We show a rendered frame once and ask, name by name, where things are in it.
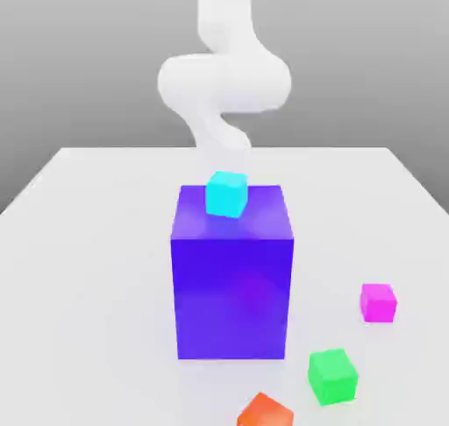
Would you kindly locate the large purple box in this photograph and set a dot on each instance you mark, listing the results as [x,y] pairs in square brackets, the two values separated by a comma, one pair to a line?
[231,292]

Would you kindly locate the small cyan cube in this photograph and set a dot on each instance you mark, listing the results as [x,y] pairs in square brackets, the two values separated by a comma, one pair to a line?
[226,196]

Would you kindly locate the small green cube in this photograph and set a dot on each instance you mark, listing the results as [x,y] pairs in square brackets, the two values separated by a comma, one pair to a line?
[332,377]

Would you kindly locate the small orange cube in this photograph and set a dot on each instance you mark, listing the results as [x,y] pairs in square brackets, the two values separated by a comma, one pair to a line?
[265,413]

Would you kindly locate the small magenta cube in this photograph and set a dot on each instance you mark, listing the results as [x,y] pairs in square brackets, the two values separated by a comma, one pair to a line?
[378,303]

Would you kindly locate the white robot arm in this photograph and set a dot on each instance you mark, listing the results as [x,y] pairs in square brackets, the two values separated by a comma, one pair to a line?
[224,82]

